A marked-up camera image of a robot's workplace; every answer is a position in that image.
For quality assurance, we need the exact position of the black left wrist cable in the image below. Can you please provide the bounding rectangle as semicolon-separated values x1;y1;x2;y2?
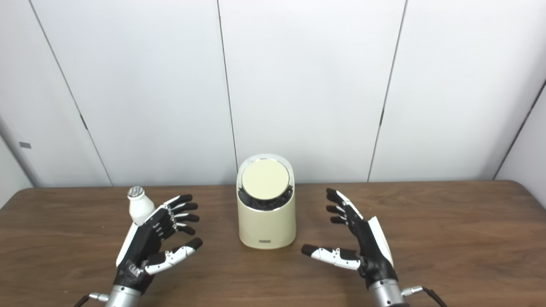
73;293;109;307

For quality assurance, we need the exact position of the small white plastic bottle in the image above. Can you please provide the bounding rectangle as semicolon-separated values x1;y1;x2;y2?
127;186;156;226

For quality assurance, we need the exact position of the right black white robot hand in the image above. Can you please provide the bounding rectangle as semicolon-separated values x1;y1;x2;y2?
301;188;399;290

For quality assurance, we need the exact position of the black bin liner bag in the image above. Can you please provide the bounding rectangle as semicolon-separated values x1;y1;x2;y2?
238;184;294;211

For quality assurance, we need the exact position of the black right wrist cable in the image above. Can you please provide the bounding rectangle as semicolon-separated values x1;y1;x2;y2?
401;286;448;307

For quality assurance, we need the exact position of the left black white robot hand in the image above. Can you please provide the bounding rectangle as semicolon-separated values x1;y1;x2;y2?
113;194;203;295

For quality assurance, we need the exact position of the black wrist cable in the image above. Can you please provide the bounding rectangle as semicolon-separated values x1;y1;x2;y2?
401;286;448;307
73;293;109;307

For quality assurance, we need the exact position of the cream-colored lidded bin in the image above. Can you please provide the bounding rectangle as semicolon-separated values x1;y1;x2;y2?
236;154;297;249

